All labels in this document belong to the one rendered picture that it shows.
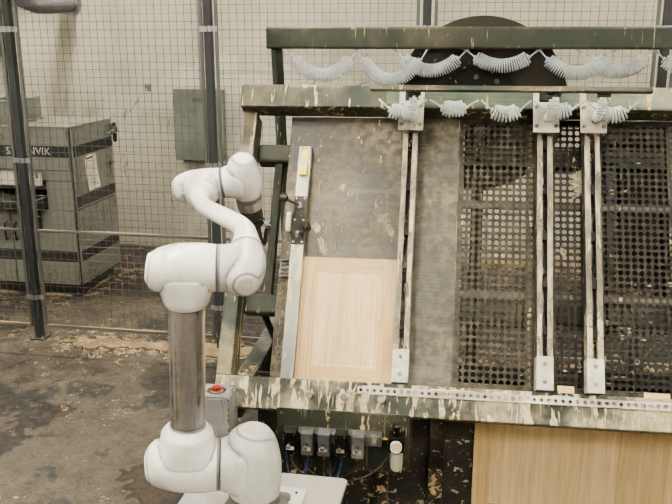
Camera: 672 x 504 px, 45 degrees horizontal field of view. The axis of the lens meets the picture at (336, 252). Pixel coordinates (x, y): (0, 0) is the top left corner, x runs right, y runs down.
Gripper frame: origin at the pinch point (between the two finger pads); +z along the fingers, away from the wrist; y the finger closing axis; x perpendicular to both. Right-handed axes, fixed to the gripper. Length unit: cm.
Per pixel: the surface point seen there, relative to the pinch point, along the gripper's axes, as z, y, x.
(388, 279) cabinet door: 28, -42, -22
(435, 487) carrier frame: 99, -69, 21
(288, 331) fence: 38.0, -7.8, 3.1
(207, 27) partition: 39, 122, -237
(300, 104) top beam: -17, 4, -71
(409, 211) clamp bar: 9, -47, -43
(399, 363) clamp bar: 41, -52, 8
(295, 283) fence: 27.7, -6.8, -13.0
